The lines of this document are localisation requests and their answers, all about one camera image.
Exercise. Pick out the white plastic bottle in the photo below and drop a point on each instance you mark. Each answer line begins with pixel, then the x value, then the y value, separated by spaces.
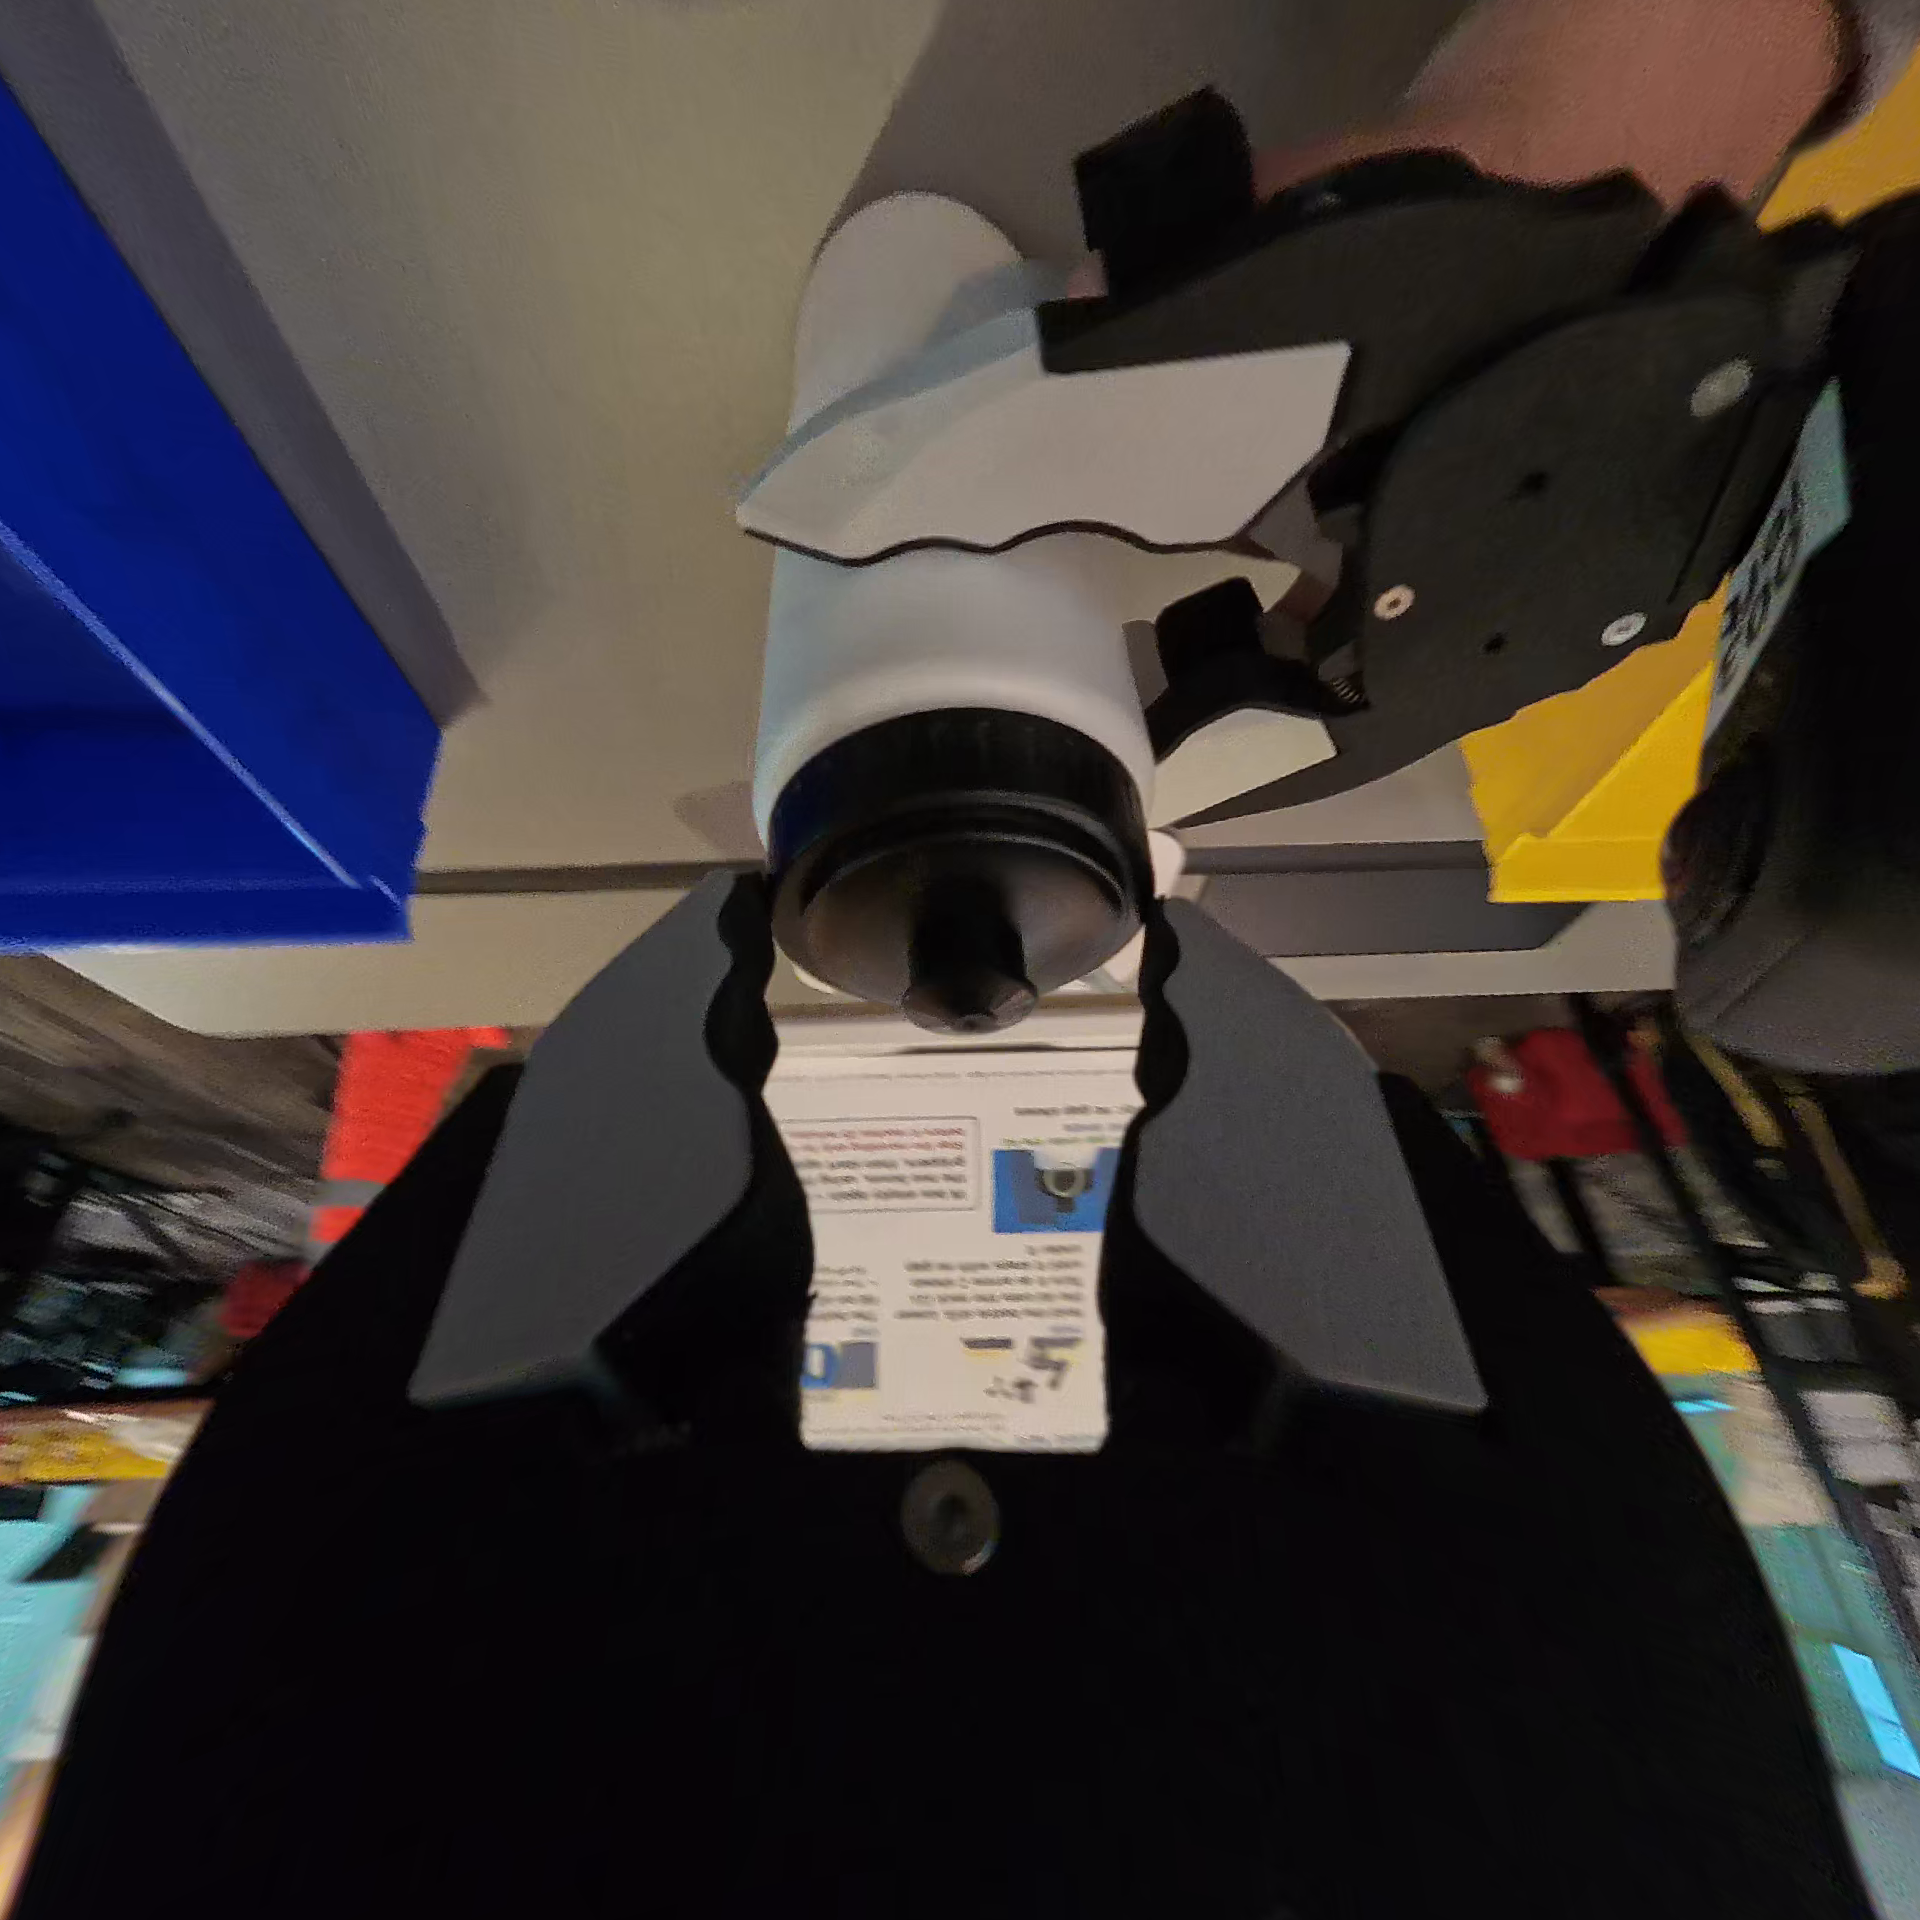
pixel 929 643

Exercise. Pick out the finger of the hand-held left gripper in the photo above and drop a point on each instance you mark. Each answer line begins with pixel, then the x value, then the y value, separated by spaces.
pixel 1229 750
pixel 1050 449

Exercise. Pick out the blue plastic bin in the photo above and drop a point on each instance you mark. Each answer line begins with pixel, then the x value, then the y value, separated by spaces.
pixel 180 675

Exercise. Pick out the yellow plastic bin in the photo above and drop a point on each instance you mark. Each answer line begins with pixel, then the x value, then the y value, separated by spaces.
pixel 1589 795

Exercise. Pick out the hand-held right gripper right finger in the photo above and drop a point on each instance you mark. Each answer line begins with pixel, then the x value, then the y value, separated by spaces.
pixel 1290 1202

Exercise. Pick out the instruction board on stand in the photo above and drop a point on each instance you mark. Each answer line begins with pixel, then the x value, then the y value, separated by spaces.
pixel 944 1276

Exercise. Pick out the orange traffic cone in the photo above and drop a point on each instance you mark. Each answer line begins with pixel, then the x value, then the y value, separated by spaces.
pixel 403 1110

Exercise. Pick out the red bag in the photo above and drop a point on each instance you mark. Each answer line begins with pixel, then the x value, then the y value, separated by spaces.
pixel 1560 1096

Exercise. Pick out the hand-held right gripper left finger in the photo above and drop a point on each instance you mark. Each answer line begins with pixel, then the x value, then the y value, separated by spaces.
pixel 602 1202

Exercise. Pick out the person's left hand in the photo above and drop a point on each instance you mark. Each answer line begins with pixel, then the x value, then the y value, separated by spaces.
pixel 1622 90

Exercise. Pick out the person's left forearm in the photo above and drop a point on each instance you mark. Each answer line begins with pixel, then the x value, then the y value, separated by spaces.
pixel 1889 38

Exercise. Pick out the black bottle lid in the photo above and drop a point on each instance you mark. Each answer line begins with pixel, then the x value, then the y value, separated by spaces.
pixel 960 883

